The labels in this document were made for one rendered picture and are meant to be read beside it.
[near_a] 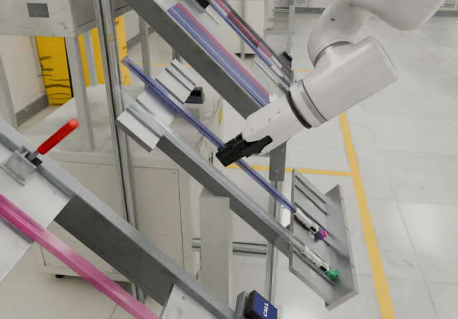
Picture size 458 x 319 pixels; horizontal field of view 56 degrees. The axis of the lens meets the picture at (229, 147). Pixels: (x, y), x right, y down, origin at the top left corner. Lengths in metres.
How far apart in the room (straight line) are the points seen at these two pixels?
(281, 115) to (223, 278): 0.42
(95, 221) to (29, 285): 1.42
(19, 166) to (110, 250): 0.16
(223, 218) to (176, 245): 0.76
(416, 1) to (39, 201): 0.53
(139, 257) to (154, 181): 0.89
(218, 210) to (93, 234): 0.32
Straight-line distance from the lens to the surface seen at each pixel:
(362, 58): 0.71
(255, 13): 4.84
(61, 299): 1.90
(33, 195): 0.57
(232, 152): 0.78
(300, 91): 0.72
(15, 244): 0.52
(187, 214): 1.53
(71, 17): 1.38
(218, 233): 0.90
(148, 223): 1.60
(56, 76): 3.73
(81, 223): 0.61
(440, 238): 2.29
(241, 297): 0.68
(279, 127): 0.72
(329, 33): 0.76
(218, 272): 0.97
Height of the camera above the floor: 1.29
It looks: 27 degrees down
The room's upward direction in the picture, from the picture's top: straight up
